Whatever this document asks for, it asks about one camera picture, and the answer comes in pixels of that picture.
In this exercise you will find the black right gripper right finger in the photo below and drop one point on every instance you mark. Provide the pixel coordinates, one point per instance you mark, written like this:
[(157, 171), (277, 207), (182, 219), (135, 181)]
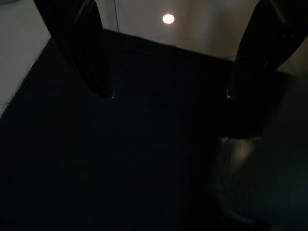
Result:
[(264, 43)]

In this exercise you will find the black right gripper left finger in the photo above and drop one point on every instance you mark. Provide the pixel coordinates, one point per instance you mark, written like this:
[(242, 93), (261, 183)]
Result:
[(81, 48)]

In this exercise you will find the black floor mat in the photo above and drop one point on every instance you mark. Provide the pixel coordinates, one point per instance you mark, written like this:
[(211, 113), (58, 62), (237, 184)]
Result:
[(144, 144)]

